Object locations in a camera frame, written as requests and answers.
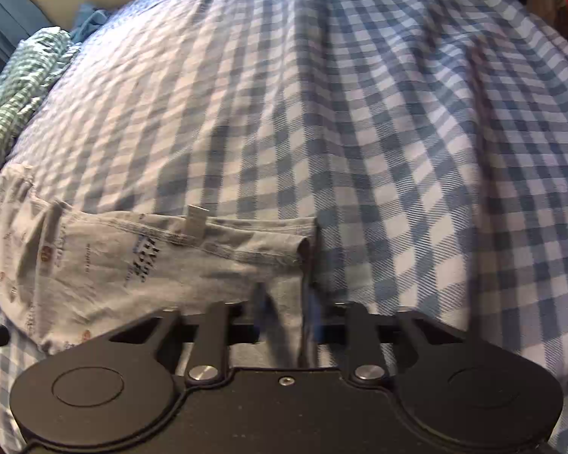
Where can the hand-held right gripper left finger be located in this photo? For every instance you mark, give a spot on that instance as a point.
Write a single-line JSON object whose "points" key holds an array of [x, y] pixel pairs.
{"points": [[261, 314]]}

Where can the grey printed sweatshirt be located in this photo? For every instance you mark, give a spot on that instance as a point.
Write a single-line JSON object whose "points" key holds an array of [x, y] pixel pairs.
{"points": [[123, 265]]}

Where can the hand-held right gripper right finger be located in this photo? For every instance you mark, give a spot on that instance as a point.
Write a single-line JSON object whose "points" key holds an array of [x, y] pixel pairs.
{"points": [[315, 321]]}

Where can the blue checked bed sheet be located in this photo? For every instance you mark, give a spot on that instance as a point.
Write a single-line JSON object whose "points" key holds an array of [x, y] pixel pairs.
{"points": [[341, 127]]}

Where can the green checked blanket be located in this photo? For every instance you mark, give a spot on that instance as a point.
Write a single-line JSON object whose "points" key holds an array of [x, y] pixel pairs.
{"points": [[19, 80]]}

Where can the plain blue cloth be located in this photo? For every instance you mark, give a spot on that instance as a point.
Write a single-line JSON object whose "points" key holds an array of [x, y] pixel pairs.
{"points": [[92, 19]]}

